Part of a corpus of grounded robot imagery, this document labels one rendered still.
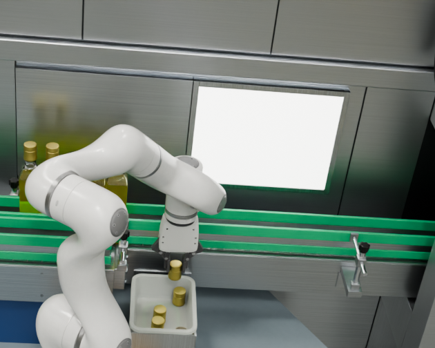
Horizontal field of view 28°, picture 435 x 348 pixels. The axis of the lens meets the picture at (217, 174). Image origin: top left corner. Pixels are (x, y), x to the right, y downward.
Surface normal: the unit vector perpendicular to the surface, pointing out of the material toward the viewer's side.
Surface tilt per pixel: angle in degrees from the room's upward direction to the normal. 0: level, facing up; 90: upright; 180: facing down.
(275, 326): 0
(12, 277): 90
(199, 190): 67
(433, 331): 90
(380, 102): 90
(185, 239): 92
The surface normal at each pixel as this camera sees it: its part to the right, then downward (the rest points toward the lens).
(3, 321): 0.05, 0.55
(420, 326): -0.99, -0.06
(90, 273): 0.46, 0.57
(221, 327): 0.11, -0.83
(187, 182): 0.34, 0.05
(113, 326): 0.79, -0.05
